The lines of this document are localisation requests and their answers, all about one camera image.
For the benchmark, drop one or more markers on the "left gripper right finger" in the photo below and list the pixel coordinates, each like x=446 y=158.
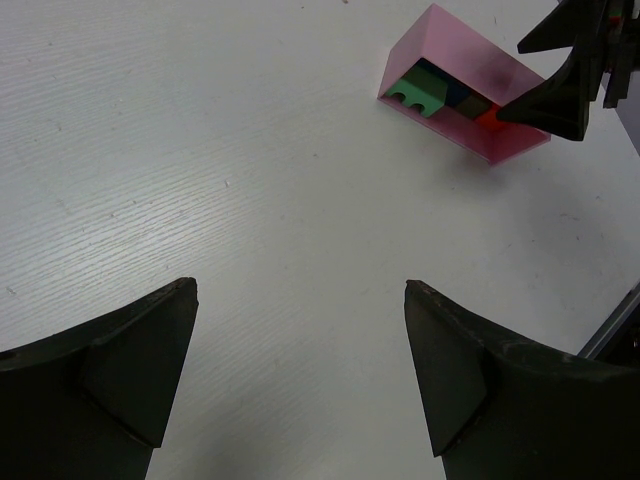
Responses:
x=499 y=405

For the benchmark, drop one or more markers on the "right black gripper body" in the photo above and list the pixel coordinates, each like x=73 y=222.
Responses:
x=614 y=48

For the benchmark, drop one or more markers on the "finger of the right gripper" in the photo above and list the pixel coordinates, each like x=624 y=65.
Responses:
x=572 y=22
x=560 y=105

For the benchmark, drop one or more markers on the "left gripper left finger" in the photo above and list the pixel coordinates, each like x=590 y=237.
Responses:
x=94 y=401

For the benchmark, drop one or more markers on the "pink plastic box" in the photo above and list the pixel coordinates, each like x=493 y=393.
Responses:
x=486 y=69

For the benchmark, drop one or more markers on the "green arch wood block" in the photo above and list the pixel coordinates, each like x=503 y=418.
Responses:
x=420 y=90

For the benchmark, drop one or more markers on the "long blue wood block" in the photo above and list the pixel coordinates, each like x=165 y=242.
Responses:
x=456 y=91

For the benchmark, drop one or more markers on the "red wood cube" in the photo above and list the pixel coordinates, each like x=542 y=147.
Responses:
x=489 y=121

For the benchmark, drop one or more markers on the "olive grey wood cube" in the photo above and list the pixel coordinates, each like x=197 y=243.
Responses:
x=473 y=106

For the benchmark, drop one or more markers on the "aluminium table edge rail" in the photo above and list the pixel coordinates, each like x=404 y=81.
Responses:
x=617 y=340

